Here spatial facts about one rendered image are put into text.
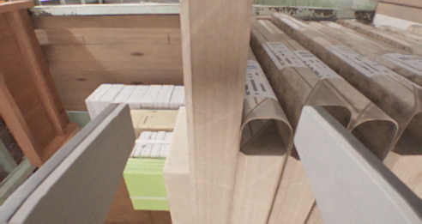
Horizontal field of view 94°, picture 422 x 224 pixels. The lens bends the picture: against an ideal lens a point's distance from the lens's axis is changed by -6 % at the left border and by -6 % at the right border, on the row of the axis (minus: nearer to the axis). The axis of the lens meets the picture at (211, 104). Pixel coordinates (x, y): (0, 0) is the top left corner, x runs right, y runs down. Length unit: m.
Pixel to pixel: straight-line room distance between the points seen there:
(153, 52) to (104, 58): 0.37
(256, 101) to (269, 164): 0.06
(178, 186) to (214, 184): 0.61
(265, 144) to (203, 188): 0.07
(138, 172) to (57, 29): 1.27
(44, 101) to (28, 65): 0.26
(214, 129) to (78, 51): 1.65
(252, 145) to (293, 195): 0.07
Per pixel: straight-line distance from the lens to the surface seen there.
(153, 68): 1.59
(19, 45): 1.69
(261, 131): 0.21
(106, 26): 1.62
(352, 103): 0.22
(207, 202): 0.24
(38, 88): 1.77
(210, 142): 0.18
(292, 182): 0.22
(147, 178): 0.83
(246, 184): 0.21
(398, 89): 0.24
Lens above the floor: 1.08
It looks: level
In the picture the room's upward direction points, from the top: 89 degrees counter-clockwise
